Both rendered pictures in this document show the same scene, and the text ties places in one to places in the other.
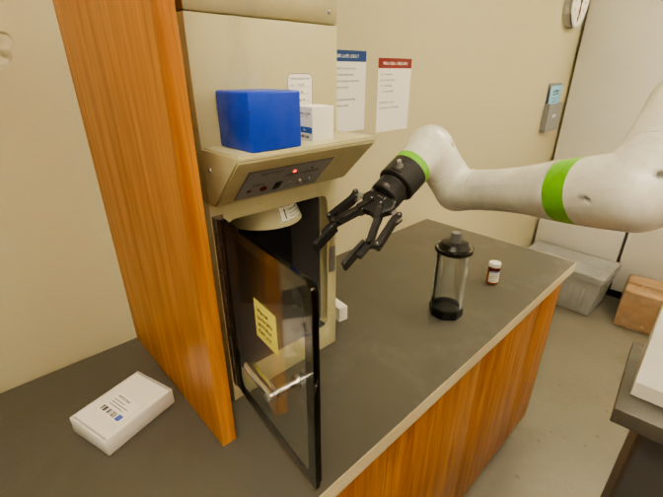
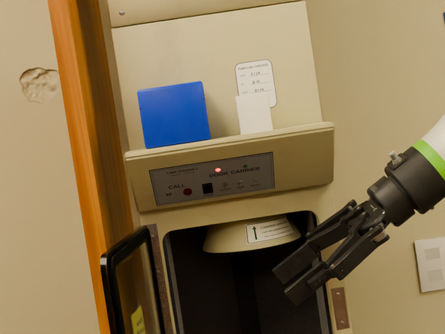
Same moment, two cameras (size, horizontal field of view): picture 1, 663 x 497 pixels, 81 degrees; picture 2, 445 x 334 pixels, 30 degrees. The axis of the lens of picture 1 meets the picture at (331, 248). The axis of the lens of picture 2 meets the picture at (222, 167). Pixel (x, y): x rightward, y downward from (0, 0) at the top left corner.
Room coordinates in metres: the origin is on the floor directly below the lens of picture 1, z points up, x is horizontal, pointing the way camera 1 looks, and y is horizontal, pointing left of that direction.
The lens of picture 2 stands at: (-0.24, -0.80, 1.53)
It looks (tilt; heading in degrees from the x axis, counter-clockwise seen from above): 3 degrees down; 42
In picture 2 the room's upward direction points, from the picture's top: 8 degrees counter-clockwise
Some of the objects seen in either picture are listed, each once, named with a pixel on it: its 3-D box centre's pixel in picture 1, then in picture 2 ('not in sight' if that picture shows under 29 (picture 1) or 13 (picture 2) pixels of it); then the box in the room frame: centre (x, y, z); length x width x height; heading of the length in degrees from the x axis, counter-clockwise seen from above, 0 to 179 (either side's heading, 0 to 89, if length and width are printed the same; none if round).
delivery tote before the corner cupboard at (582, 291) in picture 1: (562, 276); not in sight; (2.69, -1.82, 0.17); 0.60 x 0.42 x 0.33; 41
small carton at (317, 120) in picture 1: (315, 122); (253, 113); (0.77, 0.03, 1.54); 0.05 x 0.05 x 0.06; 40
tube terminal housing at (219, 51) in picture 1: (251, 212); (239, 237); (0.87, 0.19, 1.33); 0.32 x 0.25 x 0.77; 133
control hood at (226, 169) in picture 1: (297, 168); (232, 167); (0.74, 0.07, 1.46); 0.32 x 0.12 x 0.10; 133
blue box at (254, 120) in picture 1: (258, 118); (174, 115); (0.68, 0.12, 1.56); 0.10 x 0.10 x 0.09; 43
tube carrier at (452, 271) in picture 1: (450, 278); not in sight; (1.03, -0.36, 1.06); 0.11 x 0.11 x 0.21
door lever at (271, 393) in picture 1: (270, 377); not in sight; (0.46, 0.09, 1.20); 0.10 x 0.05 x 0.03; 37
